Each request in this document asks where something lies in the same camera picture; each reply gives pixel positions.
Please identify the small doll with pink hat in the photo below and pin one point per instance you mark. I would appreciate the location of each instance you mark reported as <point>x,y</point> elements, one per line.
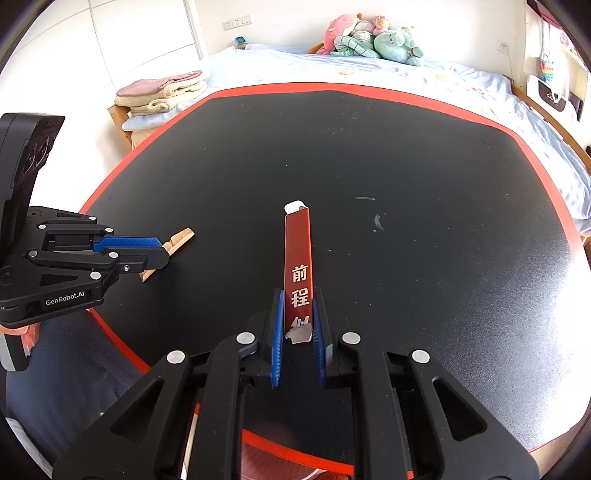
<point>381,23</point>

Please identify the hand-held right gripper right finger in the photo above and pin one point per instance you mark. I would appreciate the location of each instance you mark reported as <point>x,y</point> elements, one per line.
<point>318,346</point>

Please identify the beige folded blanket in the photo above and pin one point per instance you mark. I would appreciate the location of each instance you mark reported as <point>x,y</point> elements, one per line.
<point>157,104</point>

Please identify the bed with blue sheet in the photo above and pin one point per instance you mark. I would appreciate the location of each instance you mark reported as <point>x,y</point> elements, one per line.
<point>286,64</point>

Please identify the pink plush toy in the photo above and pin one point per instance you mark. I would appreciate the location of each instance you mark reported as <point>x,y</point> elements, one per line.
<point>339,30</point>

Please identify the pink folded cloth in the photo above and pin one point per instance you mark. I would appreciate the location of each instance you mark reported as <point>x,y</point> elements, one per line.
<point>157,85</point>

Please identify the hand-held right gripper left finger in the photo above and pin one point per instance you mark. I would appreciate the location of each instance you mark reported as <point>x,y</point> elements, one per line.
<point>277,341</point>

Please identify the striped green white plush toy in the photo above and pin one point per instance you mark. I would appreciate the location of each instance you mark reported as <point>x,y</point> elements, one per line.
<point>355,46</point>

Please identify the wooden clothespin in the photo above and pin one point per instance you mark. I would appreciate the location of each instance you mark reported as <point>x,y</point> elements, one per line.
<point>180,237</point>

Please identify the colourful knitted bag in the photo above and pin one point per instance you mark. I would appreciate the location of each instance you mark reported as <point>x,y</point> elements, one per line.
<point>545,69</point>

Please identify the white tote bag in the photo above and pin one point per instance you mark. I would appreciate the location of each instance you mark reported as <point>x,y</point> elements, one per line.
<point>549,94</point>

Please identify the person's left leg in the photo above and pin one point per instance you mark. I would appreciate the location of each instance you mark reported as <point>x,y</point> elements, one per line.
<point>69,369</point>

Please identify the person's left hand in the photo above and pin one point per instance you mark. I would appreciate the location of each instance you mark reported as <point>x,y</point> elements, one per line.
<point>30,334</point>

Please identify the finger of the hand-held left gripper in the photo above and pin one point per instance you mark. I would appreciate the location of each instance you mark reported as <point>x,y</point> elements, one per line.
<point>138,262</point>
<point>129,243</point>

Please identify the red paper wrapper Chinese text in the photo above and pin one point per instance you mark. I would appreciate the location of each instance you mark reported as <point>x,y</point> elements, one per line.
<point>300,258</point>

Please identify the white wall switch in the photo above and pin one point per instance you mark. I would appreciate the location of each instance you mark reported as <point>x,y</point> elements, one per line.
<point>238,22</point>

